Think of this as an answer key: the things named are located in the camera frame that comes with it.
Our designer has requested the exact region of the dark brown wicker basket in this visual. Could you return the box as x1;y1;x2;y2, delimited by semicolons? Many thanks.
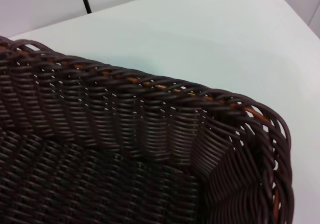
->
0;35;294;224

